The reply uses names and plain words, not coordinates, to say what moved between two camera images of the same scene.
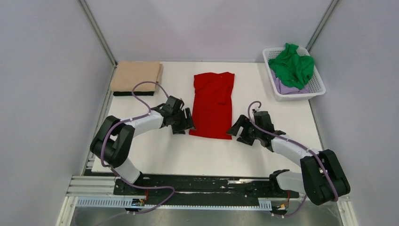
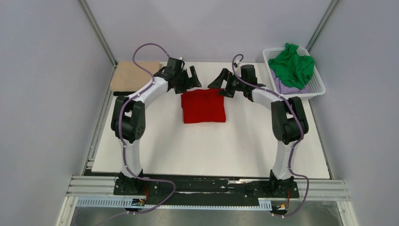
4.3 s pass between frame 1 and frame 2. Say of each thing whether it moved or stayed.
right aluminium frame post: stayed
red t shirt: moved
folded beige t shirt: stayed
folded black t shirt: stayed
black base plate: stayed
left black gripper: moved
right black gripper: moved
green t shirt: stayed
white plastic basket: stayed
